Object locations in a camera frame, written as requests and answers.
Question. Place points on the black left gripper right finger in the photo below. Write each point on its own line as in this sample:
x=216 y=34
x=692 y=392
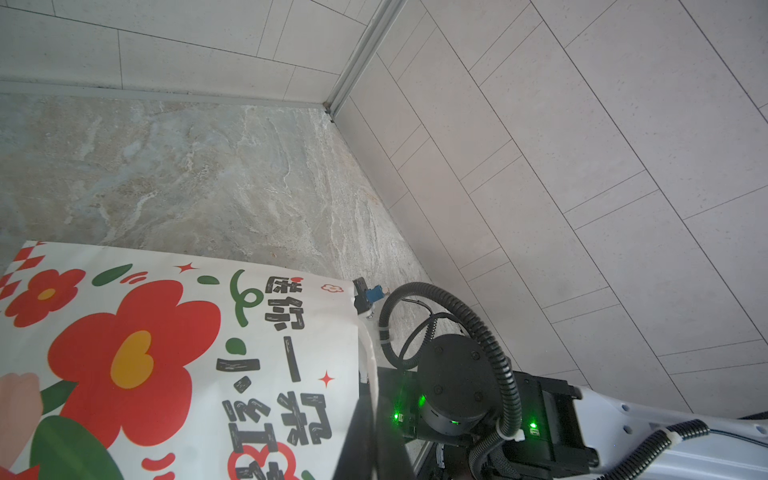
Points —
x=392 y=460

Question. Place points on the white floral paper bag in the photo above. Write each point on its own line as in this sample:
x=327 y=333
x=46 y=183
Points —
x=131 y=364

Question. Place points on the aluminium right corner post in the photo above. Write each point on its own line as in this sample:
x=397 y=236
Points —
x=384 y=17

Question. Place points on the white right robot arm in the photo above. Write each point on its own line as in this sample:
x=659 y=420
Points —
x=451 y=401

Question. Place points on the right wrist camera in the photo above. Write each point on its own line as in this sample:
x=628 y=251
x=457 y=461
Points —
x=366 y=297

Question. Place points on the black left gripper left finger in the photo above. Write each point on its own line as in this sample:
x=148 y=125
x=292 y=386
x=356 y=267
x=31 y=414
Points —
x=357 y=458

